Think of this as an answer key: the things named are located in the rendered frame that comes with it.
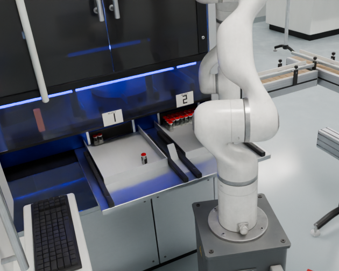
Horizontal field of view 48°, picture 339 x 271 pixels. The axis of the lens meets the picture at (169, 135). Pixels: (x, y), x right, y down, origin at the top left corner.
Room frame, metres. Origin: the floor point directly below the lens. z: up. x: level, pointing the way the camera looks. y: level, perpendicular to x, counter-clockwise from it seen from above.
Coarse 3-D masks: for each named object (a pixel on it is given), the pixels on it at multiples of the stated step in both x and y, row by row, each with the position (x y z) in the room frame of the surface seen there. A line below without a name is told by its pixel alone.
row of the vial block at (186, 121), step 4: (180, 116) 1.62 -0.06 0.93; (184, 116) 1.62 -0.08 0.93; (188, 116) 1.63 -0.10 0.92; (192, 116) 1.63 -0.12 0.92; (168, 120) 1.58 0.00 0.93; (172, 120) 1.59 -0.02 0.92; (176, 120) 1.60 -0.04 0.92; (180, 120) 1.60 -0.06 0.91; (184, 120) 1.61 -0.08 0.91; (188, 120) 1.62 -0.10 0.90; (176, 124) 1.60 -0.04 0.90; (180, 124) 1.61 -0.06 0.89; (184, 124) 1.61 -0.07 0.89; (168, 128) 1.58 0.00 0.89
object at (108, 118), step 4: (108, 112) 1.47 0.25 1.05; (112, 112) 1.48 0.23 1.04; (116, 112) 1.48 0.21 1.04; (120, 112) 1.49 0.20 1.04; (104, 116) 1.46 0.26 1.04; (108, 116) 1.47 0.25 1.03; (112, 116) 1.47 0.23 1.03; (116, 116) 1.48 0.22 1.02; (120, 116) 1.49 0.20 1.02; (104, 120) 1.46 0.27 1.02; (108, 120) 1.47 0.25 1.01; (112, 120) 1.47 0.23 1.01; (116, 120) 1.48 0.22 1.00; (120, 120) 1.49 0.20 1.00; (104, 124) 1.46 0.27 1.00; (108, 124) 1.47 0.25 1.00; (112, 124) 1.47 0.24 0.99
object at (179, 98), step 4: (188, 92) 1.61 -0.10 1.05; (192, 92) 1.61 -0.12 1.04; (176, 96) 1.58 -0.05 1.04; (180, 96) 1.59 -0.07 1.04; (188, 96) 1.61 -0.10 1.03; (192, 96) 1.61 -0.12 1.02; (176, 100) 1.58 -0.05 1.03; (180, 100) 1.59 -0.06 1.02; (184, 100) 1.60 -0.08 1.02; (188, 100) 1.60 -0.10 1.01; (192, 100) 1.61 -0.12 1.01; (176, 104) 1.58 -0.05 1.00; (180, 104) 1.59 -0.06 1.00; (184, 104) 1.60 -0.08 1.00
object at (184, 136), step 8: (160, 128) 1.55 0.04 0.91; (176, 128) 1.59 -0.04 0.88; (184, 128) 1.58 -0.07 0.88; (192, 128) 1.57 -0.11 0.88; (168, 136) 1.46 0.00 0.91; (176, 136) 1.51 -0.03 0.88; (184, 136) 1.50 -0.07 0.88; (192, 136) 1.50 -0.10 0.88; (176, 144) 1.39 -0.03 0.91; (184, 144) 1.43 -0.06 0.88; (192, 144) 1.43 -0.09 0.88; (200, 144) 1.42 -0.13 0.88; (184, 152) 1.32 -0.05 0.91; (192, 152) 1.32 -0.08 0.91; (200, 152) 1.33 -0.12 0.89; (208, 152) 1.35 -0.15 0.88
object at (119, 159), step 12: (144, 132) 1.51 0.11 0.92; (84, 144) 1.49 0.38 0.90; (108, 144) 1.50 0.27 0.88; (120, 144) 1.49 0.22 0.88; (132, 144) 1.48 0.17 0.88; (144, 144) 1.47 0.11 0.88; (96, 156) 1.40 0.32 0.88; (108, 156) 1.39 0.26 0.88; (120, 156) 1.38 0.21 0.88; (132, 156) 1.37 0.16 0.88; (156, 156) 1.35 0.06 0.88; (96, 168) 1.30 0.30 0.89; (108, 168) 1.30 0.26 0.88; (120, 168) 1.29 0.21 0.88; (132, 168) 1.23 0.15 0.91; (144, 168) 1.24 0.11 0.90; (156, 168) 1.26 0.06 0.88; (108, 180) 1.19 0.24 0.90; (120, 180) 1.21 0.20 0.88
